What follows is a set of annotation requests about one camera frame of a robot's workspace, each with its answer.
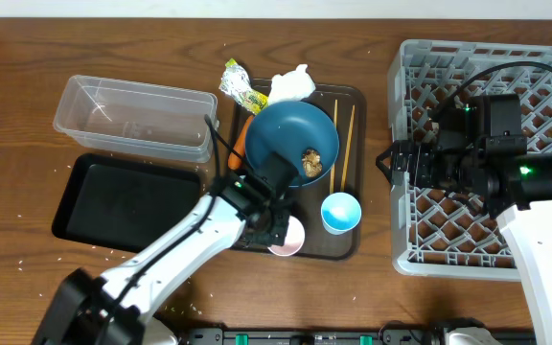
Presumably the pink white cup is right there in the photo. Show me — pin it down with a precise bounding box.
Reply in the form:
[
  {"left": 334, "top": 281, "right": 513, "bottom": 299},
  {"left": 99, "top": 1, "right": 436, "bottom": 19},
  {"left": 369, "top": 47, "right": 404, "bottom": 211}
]
[{"left": 268, "top": 217, "right": 306, "bottom": 257}]

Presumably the blue white cup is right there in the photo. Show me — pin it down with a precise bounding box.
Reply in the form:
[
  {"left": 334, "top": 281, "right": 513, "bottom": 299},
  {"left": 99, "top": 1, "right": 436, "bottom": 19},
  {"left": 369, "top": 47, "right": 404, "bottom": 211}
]
[{"left": 320, "top": 192, "right": 362, "bottom": 235}]

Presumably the blue plate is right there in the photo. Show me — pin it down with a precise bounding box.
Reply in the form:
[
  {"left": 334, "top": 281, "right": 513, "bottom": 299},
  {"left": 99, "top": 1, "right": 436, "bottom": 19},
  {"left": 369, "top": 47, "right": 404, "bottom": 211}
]
[{"left": 245, "top": 102, "right": 340, "bottom": 187}]

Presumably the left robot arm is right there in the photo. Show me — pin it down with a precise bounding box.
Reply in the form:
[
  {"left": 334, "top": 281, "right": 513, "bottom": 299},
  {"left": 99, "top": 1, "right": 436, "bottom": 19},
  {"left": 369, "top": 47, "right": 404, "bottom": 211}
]
[{"left": 33, "top": 152, "right": 298, "bottom": 344}]

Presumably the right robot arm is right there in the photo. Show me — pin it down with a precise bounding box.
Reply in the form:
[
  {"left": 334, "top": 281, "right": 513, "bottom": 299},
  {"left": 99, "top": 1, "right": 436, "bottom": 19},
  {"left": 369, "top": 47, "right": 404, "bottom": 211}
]
[{"left": 376, "top": 94, "right": 552, "bottom": 344}]

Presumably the grey dishwasher rack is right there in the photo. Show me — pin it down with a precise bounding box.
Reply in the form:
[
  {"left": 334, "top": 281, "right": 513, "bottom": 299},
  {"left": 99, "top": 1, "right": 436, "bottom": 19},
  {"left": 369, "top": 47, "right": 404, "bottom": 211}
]
[{"left": 388, "top": 39, "right": 552, "bottom": 281}]

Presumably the wooden chopstick right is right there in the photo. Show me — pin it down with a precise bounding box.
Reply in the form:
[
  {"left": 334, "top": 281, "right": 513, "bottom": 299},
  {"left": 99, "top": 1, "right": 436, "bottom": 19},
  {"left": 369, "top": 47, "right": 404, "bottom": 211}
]
[{"left": 340, "top": 105, "right": 356, "bottom": 192}]

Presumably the dark brown serving tray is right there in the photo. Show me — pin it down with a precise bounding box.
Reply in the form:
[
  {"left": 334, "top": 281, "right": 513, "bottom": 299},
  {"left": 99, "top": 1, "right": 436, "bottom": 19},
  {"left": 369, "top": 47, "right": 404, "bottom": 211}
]
[{"left": 287, "top": 83, "right": 366, "bottom": 261}]

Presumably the brown food scrap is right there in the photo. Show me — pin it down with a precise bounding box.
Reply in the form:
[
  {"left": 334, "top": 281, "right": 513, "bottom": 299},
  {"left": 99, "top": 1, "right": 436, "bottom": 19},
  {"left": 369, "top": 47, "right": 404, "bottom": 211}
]
[{"left": 302, "top": 149, "right": 323, "bottom": 178}]

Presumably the orange carrot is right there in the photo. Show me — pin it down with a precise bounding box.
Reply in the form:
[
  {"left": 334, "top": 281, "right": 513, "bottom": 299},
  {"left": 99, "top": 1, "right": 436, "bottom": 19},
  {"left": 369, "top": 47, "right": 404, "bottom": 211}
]
[{"left": 227, "top": 115, "right": 254, "bottom": 170}]

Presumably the crumpled white napkin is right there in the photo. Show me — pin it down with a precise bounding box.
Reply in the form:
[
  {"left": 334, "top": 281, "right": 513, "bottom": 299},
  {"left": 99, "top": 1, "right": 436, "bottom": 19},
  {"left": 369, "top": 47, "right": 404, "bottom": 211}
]
[{"left": 267, "top": 64, "right": 315, "bottom": 105}]

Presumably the yellow silver snack wrapper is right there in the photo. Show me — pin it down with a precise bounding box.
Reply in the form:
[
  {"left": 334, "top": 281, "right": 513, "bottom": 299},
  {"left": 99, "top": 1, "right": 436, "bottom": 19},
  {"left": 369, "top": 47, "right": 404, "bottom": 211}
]
[{"left": 219, "top": 58, "right": 267, "bottom": 115}]

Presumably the clear plastic container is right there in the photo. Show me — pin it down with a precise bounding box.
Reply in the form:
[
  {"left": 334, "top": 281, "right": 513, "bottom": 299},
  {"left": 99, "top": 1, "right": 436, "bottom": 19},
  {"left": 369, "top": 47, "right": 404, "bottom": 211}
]
[{"left": 53, "top": 75, "right": 219, "bottom": 164}]

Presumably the black rectangular tray bin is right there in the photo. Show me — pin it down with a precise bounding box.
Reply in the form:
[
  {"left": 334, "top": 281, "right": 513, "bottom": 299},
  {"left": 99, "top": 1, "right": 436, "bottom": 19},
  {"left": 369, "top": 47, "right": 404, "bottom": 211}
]
[{"left": 52, "top": 153, "right": 201, "bottom": 253}]

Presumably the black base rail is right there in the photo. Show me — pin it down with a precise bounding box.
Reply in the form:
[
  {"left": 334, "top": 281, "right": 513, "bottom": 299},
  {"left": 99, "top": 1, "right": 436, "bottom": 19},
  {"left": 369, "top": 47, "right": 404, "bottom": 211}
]
[{"left": 179, "top": 325, "right": 536, "bottom": 345}]

